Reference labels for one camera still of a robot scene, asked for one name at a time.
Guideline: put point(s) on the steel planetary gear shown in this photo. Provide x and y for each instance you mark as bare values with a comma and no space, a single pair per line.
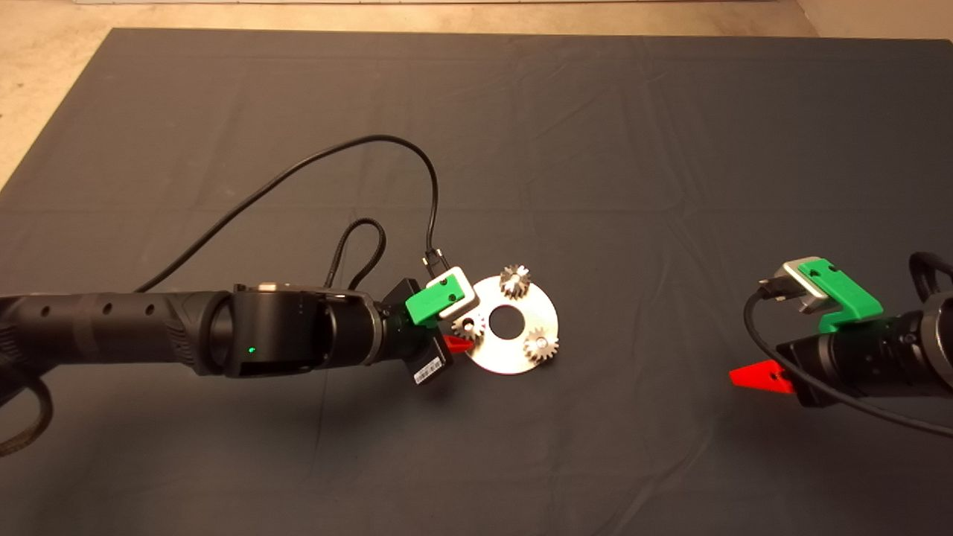
469,331
532,350
508,286

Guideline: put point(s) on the round metal carrier plate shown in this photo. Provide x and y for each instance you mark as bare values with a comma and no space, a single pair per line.
514,361

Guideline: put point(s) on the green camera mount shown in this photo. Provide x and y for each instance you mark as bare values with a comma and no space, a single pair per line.
432,301
852,298

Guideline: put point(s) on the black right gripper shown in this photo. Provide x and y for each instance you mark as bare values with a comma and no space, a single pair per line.
856,357

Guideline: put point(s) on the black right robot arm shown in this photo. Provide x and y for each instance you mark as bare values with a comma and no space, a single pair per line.
939,339

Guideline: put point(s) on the dark grey table cloth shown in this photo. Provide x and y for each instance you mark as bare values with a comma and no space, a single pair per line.
447,149

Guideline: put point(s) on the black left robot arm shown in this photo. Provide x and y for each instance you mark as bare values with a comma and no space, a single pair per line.
186,327

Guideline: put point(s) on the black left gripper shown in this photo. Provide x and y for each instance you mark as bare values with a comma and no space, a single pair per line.
413,342

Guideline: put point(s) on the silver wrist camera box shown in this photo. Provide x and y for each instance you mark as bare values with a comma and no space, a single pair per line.
797,281
463,296

